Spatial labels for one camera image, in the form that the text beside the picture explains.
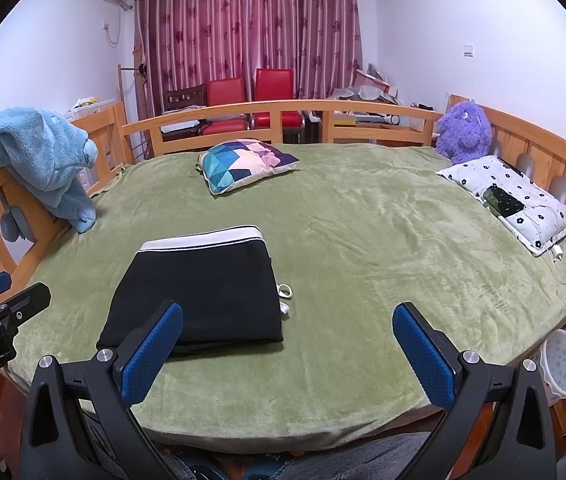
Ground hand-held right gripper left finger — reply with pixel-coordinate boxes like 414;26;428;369
19;300;185;480

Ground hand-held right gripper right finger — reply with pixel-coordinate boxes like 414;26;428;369
392;302;559;480

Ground black pants with white stripe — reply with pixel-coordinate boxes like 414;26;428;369
95;224;294;357

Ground green fleece blanket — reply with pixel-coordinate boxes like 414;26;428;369
0;142;566;453

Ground person's jeans legs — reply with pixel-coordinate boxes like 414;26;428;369
183;432;431;480

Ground light blue towel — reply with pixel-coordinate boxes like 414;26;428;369
0;106;98;241

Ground white plastic basket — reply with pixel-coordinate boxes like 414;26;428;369
538;329;566;406

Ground white floral pillow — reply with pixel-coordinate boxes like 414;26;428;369
436;155;566;257

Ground geometric patterned pillow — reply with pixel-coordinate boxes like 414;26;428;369
197;138;300;196

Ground purple plush toy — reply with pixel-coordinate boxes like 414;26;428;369
434;101;493;166

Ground wooden coat rack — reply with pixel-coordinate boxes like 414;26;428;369
117;62;151;161

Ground dark wooden chair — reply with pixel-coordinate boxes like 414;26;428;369
163;85;209;141

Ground clear plastic wrap pile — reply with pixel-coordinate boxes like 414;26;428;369
328;62;401;106

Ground red chair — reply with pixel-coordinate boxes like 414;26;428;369
252;68;306;133
199;78;249;137

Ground pink striped curtain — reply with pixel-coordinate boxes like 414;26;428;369
134;0;364;118

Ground white charger with cable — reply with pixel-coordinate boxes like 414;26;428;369
523;205;566;286

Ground wooden bed frame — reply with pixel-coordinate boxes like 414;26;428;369
0;92;566;441

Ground white air conditioner cord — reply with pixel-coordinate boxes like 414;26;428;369
104;5;124;48

